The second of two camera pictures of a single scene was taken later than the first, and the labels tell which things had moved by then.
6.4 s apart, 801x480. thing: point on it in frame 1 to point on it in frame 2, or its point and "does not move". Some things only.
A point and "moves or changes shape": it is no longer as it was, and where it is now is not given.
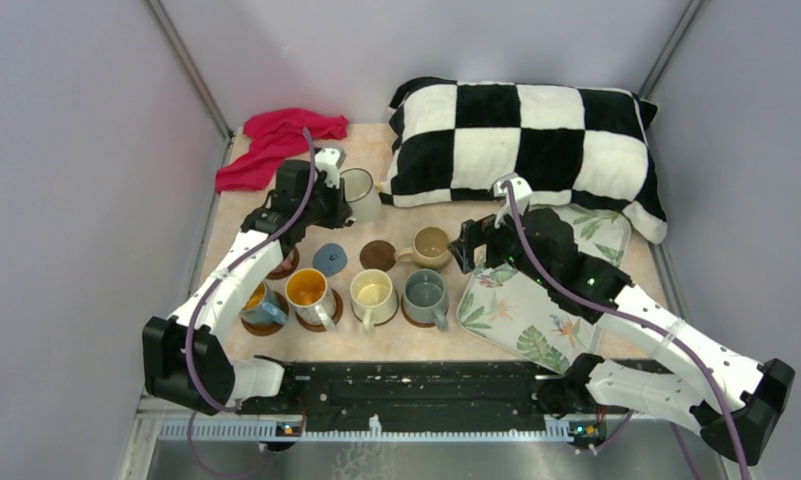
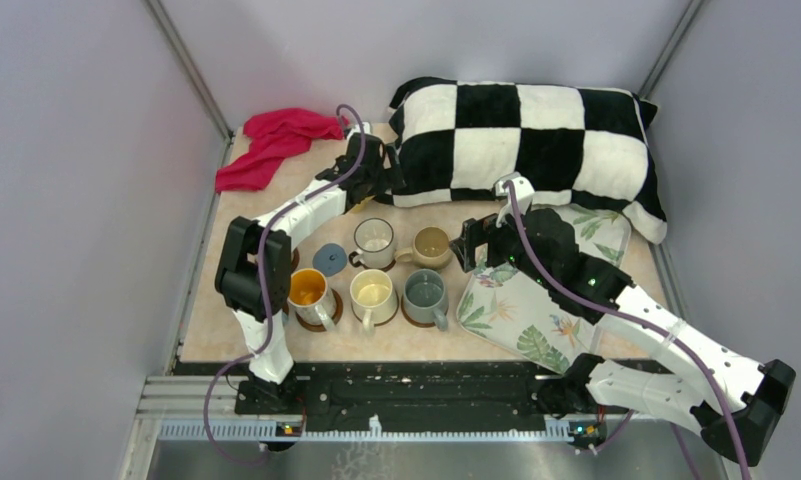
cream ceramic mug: (372, 297) does not move
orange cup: (307, 290) does not move
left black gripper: (341, 210) to (389, 178)
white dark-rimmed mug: (361, 195) moves or changes shape
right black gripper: (476, 233) does not move
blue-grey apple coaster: (332, 258) does not move
